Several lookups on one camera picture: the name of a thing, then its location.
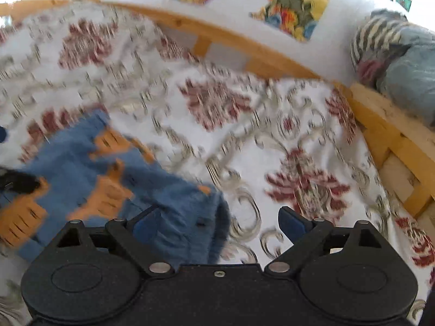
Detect striped cloth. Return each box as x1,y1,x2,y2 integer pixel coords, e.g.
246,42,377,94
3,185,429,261
350,8,418,82

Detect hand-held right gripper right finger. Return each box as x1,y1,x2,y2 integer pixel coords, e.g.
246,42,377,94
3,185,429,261
265,206,384,278

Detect blue pants with orange print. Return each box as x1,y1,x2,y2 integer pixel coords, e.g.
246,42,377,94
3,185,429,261
0,110,232,265

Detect white floral blanket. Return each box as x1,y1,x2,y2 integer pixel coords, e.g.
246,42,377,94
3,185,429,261
0,0,435,326

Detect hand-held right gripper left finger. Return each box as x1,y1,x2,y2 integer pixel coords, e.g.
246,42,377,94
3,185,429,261
55,206,175,278

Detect wooden bed frame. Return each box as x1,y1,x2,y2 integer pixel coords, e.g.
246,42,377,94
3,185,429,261
0,0,435,218

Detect light blue cloth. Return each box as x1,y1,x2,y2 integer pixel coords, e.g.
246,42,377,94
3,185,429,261
375,27,435,126

